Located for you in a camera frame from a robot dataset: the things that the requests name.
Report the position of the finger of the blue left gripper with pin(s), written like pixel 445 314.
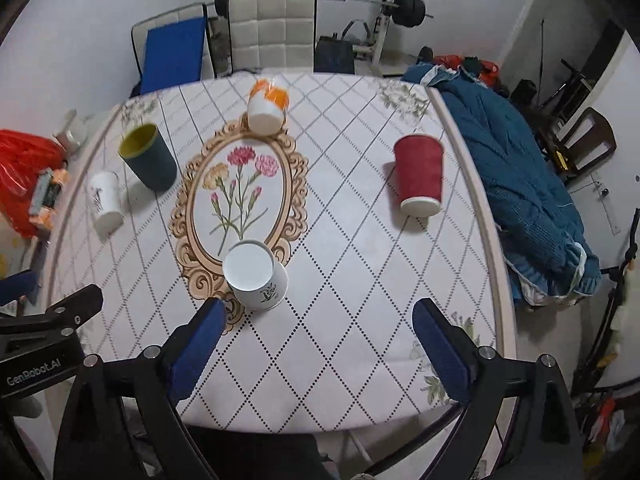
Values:
pixel 17 285

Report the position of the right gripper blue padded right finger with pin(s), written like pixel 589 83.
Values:
pixel 449 349

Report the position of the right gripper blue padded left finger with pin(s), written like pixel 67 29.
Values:
pixel 190 346

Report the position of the white paper cup with print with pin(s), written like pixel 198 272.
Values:
pixel 257 279

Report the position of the small white paper cup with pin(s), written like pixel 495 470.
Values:
pixel 106 207

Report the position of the dark green cup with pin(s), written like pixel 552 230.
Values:
pixel 145 152

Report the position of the red corrugated paper cup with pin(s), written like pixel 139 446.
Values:
pixel 419 161

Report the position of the orange and white paper cup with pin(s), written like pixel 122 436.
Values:
pixel 266 107

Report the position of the red plastic bag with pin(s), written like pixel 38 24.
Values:
pixel 22 157

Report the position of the teal quilted blanket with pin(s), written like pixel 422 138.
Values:
pixel 540 231

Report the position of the patterned floral tablecloth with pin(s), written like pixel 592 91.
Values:
pixel 339 351

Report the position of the brown wooden chair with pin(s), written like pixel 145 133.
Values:
pixel 587 144

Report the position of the blue panel chair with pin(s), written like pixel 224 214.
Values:
pixel 173 48

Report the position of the red bag behind blanket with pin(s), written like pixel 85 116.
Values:
pixel 487 72

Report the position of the dark blue patterned bag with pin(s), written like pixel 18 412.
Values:
pixel 334 56

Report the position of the white padded chair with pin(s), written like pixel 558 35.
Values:
pixel 272 35

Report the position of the white weight bench rack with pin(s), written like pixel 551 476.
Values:
pixel 405 13

